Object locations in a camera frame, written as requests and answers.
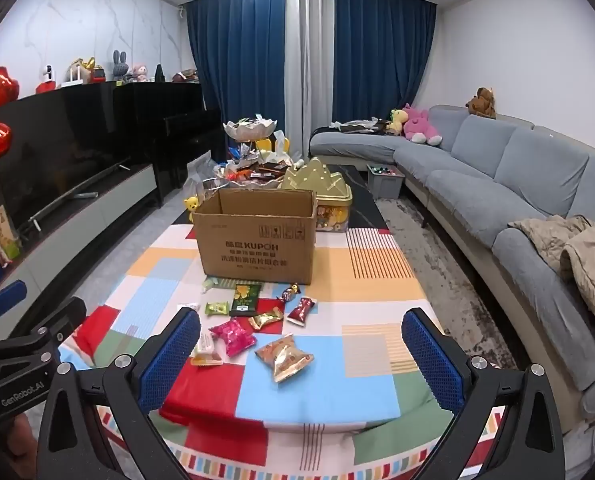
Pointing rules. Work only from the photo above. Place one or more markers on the black piano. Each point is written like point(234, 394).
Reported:
point(177, 125)

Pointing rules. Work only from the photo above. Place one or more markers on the yellow object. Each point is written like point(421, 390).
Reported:
point(272, 145)

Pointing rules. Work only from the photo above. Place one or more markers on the white tiered snack tray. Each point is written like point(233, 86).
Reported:
point(251, 160)

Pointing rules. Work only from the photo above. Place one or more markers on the pale green twisted candy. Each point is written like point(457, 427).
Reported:
point(215, 284)

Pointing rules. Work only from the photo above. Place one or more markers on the pink plush toy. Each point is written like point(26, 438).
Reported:
point(420, 122)

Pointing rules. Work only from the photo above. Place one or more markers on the printed green beige box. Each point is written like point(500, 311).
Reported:
point(0, 232)

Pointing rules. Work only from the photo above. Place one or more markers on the brown plush toy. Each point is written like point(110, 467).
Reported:
point(482, 102)

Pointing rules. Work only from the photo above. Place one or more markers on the colourful patchwork tablecloth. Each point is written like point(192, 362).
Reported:
point(327, 390)

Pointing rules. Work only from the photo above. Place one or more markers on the black cone ornament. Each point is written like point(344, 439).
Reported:
point(158, 74)

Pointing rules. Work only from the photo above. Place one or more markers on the grey rabbit plush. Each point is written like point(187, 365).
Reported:
point(120, 66)

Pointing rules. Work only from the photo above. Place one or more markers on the blue curtain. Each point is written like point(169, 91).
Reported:
point(237, 55)
point(377, 50)

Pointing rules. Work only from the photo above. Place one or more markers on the grey corner sofa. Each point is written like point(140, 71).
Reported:
point(502, 170)

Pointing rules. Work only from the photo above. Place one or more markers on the grey storage bin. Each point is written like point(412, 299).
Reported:
point(385, 182)

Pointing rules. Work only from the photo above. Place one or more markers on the pink snack packet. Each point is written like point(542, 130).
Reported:
point(232, 336)

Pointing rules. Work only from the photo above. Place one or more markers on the brown gold twisted candy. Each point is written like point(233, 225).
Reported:
point(290, 292)

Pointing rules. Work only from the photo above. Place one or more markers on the yellow plush toy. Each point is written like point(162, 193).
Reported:
point(396, 119)

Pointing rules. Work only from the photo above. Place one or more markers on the dark clothes pile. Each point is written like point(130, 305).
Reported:
point(357, 125)

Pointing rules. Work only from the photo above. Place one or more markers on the dark green cracker packet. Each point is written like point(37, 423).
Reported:
point(245, 300)

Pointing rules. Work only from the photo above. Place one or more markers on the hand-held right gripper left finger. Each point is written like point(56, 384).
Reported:
point(170, 355)

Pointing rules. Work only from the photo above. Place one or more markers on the beige quilted jacket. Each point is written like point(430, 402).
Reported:
point(577, 255)

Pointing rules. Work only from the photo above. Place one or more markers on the red candy wrapper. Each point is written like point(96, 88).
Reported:
point(301, 310)

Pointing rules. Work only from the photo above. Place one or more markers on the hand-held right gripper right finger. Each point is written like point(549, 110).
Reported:
point(430, 355)

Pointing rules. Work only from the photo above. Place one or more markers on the brown cardboard box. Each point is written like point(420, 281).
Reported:
point(257, 255)

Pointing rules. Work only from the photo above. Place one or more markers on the pink pig plush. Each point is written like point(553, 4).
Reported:
point(138, 72)

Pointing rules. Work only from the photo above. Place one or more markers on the grey patterned rug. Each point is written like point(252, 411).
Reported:
point(437, 240)

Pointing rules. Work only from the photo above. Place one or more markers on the white orange cake packet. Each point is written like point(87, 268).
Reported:
point(207, 349)

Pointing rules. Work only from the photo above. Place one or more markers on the orange brown snack packet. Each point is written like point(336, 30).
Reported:
point(283, 357)

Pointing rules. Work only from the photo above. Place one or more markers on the gold foil snack packet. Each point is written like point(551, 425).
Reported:
point(266, 319)

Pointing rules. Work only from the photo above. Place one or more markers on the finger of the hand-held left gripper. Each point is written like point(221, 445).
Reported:
point(5, 297)
point(65, 317)

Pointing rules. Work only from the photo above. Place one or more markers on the white sheer curtain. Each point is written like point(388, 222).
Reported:
point(310, 55)

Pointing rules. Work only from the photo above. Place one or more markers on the small yellow bear toy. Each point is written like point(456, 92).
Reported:
point(191, 206)

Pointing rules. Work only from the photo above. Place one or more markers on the white security camera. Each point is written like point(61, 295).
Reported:
point(47, 74)

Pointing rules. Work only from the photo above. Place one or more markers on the black television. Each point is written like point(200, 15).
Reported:
point(62, 145)

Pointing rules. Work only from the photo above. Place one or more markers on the gold mountain-shaped tin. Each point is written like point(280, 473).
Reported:
point(322, 195)

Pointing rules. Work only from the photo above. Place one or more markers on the grey television cabinet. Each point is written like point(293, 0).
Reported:
point(77, 222)

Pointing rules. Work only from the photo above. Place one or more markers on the clear plastic jar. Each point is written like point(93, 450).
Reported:
point(210, 189)

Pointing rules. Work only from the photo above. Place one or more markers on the light green snack packet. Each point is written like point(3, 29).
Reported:
point(216, 308)

